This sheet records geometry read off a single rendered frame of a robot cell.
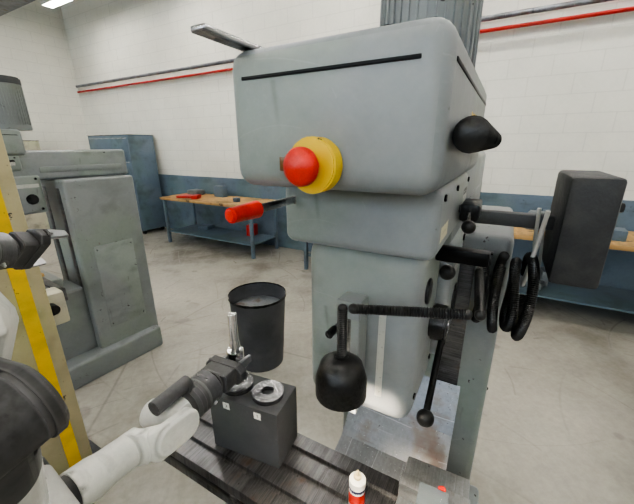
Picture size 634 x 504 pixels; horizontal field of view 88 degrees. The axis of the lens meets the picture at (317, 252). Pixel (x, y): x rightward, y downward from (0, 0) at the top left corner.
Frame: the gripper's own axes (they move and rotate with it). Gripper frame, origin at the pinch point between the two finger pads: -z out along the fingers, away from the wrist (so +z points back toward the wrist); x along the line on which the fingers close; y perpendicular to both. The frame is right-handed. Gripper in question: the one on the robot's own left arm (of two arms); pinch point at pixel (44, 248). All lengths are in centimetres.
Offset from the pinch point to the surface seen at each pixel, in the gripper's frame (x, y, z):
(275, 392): 13, -72, -7
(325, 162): 63, -49, 45
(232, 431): -5, -71, -7
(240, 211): 52, -45, 41
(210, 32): 64, -32, 46
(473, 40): 102, -48, 11
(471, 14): 104, -44, 14
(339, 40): 72, -42, 46
